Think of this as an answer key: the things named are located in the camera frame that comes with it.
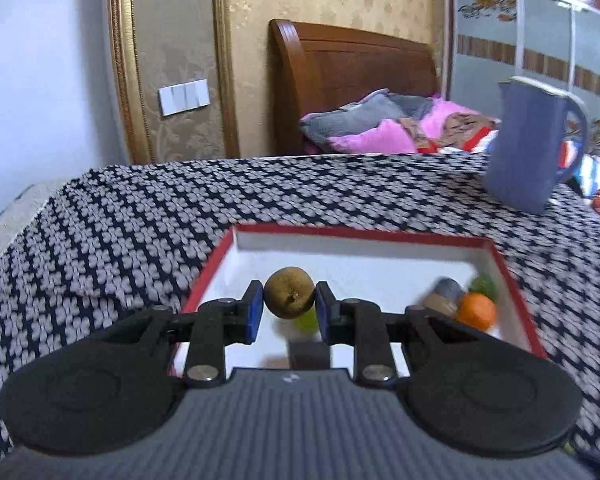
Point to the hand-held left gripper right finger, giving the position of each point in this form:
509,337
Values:
322,310

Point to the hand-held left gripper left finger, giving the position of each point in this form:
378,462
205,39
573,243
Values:
254,310

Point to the large green tomato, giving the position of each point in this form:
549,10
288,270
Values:
307,321

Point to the kiwi fruit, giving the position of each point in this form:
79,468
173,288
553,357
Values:
289,292

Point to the red shallow box tray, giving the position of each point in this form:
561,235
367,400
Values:
380,265

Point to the green cucumber piece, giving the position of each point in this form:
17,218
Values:
446,294

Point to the orange mandarin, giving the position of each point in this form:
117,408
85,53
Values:
476,311

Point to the small green tomato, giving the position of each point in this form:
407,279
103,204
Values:
484,285

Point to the black floral tablecloth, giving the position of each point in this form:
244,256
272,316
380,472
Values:
130,220

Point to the pile of bedding clothes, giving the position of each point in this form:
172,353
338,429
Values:
380,137

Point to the wooden bed headboard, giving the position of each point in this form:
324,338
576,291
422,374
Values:
350,70

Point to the blue plastic pitcher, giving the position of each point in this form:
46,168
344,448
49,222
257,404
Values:
527,145

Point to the striped cloth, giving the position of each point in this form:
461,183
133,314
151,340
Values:
597,172

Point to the sliding door wardrobe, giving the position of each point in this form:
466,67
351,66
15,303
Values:
535,25

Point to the white wall light switch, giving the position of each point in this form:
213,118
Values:
185,97

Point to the gold wall panel frame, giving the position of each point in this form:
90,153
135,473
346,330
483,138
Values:
125,70

